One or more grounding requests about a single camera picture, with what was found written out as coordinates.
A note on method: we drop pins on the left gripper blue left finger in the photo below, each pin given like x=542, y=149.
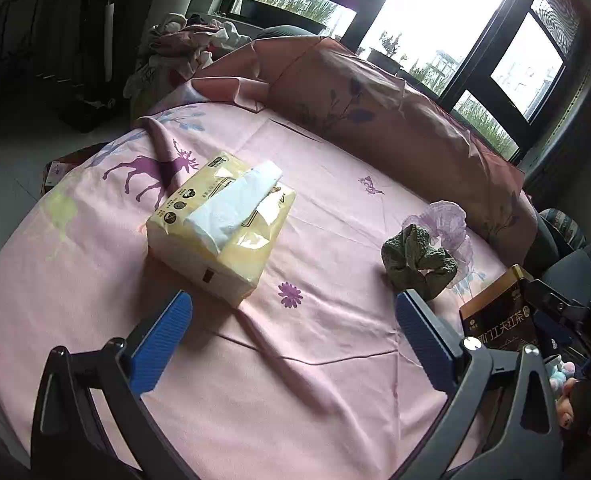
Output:
x=68, y=438

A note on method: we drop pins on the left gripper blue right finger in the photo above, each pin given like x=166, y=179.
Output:
x=523, y=440

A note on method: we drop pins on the light blue plush elephant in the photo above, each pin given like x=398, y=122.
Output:
x=559, y=372

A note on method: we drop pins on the black gold tea box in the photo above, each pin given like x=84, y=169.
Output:
x=499, y=316

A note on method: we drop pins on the dark grey sofa cushion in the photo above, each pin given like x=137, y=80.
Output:
x=552, y=260

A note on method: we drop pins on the striped cushion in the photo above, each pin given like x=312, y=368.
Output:
x=568, y=228

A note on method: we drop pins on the lilac mesh scrunchie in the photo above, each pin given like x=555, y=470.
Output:
x=446, y=223

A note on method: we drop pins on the yellow tissue pack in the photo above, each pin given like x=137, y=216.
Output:
x=219, y=228

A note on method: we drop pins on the red box on floor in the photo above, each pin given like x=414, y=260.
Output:
x=55, y=170

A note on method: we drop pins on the pile of clothes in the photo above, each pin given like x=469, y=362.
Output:
x=175, y=49

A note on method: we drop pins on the pink leaf print pillow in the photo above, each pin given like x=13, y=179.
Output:
x=322, y=87

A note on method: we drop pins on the black window frame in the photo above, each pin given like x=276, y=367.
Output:
x=500, y=66

